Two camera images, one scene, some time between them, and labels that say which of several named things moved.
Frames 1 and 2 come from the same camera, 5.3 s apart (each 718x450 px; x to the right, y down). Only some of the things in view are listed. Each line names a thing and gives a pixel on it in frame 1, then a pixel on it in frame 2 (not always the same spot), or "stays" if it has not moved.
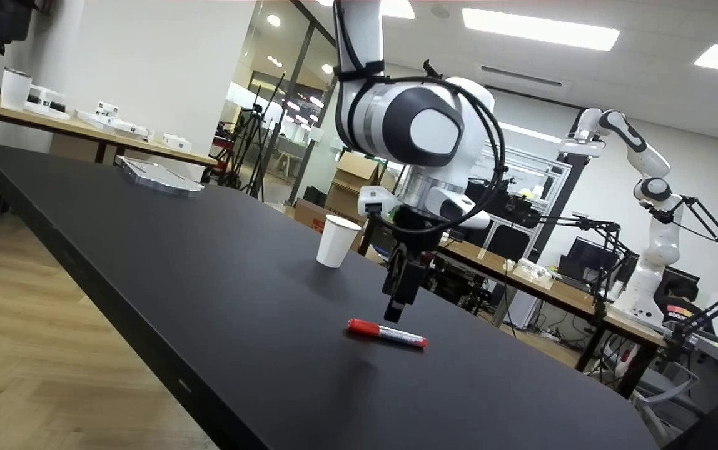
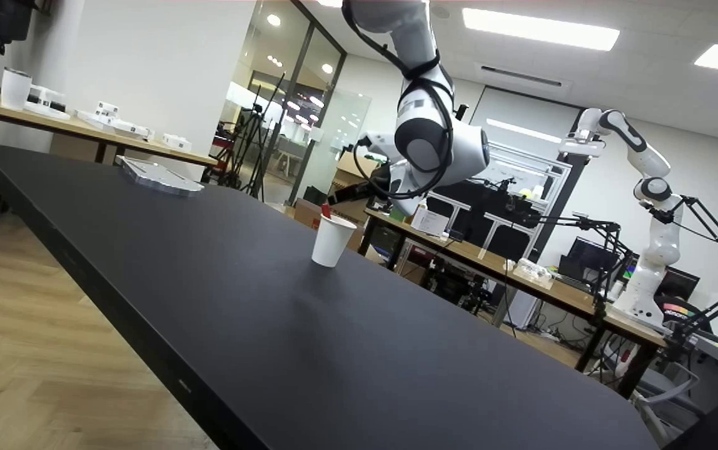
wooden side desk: [103, 133] stays
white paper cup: [336, 242] stays
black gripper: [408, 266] → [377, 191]
